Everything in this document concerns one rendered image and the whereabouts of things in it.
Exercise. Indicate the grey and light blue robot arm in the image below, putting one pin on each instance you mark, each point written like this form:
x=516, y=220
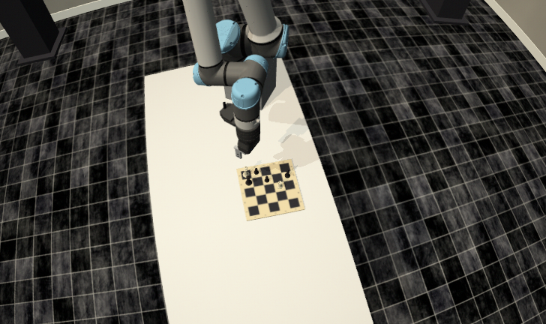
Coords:
x=265, y=37

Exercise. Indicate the beige and black chessboard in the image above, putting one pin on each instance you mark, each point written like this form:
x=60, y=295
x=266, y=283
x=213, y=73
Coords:
x=263, y=200

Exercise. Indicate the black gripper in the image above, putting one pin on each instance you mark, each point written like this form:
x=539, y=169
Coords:
x=248, y=133

